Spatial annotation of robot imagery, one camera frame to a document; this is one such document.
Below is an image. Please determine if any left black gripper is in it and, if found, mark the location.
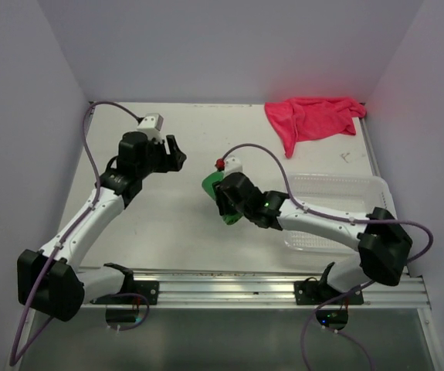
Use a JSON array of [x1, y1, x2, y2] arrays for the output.
[[137, 134, 185, 179]]

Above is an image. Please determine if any green towel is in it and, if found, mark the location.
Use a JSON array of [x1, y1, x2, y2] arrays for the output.
[[202, 172, 242, 226]]

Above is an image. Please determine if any pink towel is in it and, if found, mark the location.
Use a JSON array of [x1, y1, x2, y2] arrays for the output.
[[264, 97, 367, 158]]

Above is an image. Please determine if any clear plastic tray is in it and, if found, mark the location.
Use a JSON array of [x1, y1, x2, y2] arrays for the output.
[[284, 173, 397, 256]]

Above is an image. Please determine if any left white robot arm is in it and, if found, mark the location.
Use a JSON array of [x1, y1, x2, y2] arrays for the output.
[[17, 131, 187, 322]]

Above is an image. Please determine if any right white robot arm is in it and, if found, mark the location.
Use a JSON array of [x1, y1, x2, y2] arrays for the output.
[[212, 172, 412, 304]]

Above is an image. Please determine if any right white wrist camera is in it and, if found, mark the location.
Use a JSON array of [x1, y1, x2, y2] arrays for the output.
[[223, 155, 243, 178]]

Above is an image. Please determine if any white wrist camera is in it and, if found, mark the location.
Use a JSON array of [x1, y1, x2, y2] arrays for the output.
[[137, 114, 164, 142], [223, 155, 243, 178]]

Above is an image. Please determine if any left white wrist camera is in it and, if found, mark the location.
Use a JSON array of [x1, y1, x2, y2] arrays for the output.
[[137, 114, 164, 142]]

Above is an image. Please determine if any aluminium mounting rail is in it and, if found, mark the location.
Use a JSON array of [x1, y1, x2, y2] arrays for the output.
[[86, 270, 432, 310]]

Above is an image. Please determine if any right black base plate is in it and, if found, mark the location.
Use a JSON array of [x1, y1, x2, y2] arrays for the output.
[[293, 279, 364, 305]]

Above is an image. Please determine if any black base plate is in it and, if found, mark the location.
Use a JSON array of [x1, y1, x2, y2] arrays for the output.
[[124, 281, 160, 305], [293, 279, 364, 305]]

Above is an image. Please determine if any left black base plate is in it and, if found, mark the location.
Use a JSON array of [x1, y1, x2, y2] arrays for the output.
[[124, 281, 160, 305]]

